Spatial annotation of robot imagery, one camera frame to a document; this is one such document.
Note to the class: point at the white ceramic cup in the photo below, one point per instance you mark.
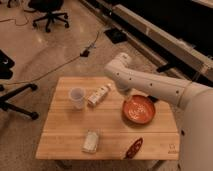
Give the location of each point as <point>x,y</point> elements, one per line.
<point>77,97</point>

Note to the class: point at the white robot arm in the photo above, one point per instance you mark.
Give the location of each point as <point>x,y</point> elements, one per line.
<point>196,101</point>

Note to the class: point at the orange ceramic bowl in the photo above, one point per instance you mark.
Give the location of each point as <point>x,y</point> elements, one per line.
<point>139,109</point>

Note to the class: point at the black object behind bowl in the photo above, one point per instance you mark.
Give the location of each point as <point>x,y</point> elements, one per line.
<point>153,99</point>

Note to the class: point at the wooden table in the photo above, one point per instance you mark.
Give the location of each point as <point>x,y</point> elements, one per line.
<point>65,128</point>

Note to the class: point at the black floor plug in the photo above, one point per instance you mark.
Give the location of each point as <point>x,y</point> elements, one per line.
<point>85,53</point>

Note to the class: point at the black floor plate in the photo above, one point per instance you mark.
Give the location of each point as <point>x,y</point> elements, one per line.
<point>115,35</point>

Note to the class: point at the white wrapped packet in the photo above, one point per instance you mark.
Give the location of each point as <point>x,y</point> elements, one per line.
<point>91,142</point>

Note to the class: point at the black office chair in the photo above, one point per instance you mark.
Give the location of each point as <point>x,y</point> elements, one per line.
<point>50,9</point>

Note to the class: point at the white long rail beam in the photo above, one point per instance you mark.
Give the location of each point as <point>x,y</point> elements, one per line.
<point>199,62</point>

